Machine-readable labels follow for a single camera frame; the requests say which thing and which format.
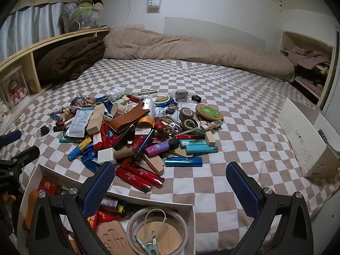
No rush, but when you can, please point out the checkered bed sheet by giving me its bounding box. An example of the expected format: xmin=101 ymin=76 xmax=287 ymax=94
xmin=1 ymin=59 xmax=339 ymax=253

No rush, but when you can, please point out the beige duvet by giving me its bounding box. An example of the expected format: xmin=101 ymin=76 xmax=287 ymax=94
xmin=104 ymin=25 xmax=295 ymax=81

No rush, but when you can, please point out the grey curtain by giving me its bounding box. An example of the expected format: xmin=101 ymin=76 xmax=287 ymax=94
xmin=1 ymin=2 xmax=64 ymax=61

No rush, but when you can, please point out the red lighter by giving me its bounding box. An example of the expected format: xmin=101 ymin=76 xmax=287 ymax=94
xmin=115 ymin=166 xmax=152 ymax=193

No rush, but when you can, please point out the dark washi tape roll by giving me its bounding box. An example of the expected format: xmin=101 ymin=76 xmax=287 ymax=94
xmin=179 ymin=108 xmax=194 ymax=121

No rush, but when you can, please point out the brown folded blanket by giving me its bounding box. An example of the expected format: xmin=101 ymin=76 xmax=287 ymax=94
xmin=36 ymin=36 xmax=105 ymax=86

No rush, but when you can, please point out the silver foil pouch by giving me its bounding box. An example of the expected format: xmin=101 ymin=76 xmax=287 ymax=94
xmin=66 ymin=108 xmax=93 ymax=138

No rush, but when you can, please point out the purple lighter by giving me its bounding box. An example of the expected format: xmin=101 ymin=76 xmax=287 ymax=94
xmin=145 ymin=139 xmax=180 ymax=158

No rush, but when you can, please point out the white sorting box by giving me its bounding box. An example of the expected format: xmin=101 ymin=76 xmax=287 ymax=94
xmin=17 ymin=164 xmax=196 ymax=254

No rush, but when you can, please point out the light blue lighter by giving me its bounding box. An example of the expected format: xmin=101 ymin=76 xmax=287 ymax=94
xmin=185 ymin=145 xmax=218 ymax=154

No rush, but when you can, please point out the white shoe box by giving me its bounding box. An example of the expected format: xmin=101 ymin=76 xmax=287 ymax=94
xmin=279 ymin=98 xmax=339 ymax=178

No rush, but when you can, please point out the white tape roll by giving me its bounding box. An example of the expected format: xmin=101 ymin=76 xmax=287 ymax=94
xmin=126 ymin=207 xmax=189 ymax=254

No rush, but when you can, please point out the light wooden block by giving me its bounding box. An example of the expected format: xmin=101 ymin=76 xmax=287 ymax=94
xmin=86 ymin=104 xmax=105 ymax=135

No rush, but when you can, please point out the wall closet shelf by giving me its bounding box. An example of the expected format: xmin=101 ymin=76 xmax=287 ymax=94
xmin=281 ymin=29 xmax=339 ymax=109

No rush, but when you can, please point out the clear storage tub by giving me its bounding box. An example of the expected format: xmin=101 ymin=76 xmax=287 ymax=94
xmin=61 ymin=0 xmax=104 ymax=33

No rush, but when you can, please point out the green clothes peg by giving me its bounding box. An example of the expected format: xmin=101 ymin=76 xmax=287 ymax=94
xmin=134 ymin=231 xmax=161 ymax=255

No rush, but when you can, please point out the metallic blue lighter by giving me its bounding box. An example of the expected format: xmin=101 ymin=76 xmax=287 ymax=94
xmin=164 ymin=157 xmax=203 ymax=167

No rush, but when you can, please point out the wooden tag board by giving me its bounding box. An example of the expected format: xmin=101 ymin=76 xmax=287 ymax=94
xmin=142 ymin=154 xmax=165 ymax=176

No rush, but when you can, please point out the white square box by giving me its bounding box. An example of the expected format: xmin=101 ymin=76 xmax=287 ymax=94
xmin=97 ymin=147 xmax=116 ymax=165

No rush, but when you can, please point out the cork coaster green frog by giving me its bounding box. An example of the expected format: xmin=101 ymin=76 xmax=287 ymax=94
xmin=195 ymin=104 xmax=224 ymax=121

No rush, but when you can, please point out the orange tape roll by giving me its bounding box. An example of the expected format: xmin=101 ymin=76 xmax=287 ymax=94
xmin=137 ymin=116 xmax=154 ymax=128

